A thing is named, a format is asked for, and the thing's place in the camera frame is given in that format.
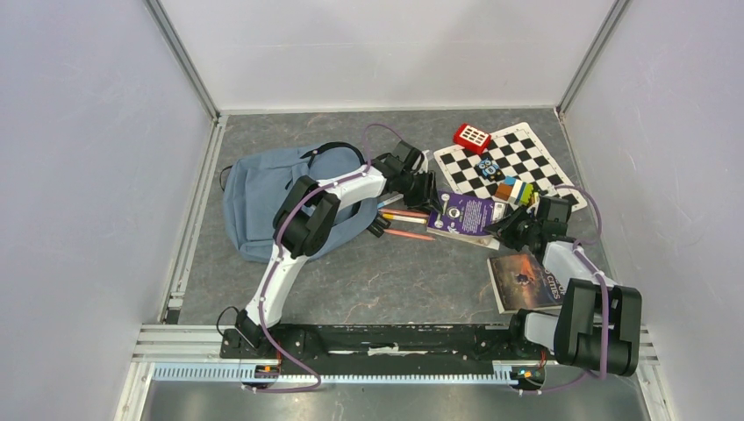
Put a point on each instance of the dark novel book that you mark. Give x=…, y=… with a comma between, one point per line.
x=520, y=282

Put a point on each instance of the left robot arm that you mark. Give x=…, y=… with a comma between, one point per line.
x=287, y=206

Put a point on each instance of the blue robot toy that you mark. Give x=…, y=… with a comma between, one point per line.
x=489, y=170

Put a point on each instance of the red calculator toy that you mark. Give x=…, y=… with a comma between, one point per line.
x=472, y=139

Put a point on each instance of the purple book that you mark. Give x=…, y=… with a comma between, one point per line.
x=465, y=217

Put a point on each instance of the orange pencil upper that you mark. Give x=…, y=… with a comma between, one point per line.
x=405, y=213

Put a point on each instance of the white blue pen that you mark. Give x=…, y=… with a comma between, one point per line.
x=389, y=200

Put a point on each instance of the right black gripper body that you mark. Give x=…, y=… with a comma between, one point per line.
x=518, y=228

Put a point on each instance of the orange pencil lower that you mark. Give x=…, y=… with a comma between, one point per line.
x=408, y=235

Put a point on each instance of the colourful block stack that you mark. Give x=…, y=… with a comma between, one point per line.
x=514, y=191

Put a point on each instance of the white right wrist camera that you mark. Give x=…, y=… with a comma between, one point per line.
x=422, y=164

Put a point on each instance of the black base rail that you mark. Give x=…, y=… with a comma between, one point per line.
x=385, y=350

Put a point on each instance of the checkered chess board mat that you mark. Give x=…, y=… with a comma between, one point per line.
x=519, y=153

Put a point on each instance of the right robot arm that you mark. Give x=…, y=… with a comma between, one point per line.
x=598, y=325

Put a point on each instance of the white yellow pen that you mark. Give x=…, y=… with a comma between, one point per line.
x=406, y=219

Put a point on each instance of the blue student backpack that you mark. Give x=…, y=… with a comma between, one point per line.
x=258, y=184

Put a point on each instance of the orange pencil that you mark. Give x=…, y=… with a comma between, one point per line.
x=408, y=235
x=405, y=213

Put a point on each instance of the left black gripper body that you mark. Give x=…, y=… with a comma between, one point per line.
x=418, y=189

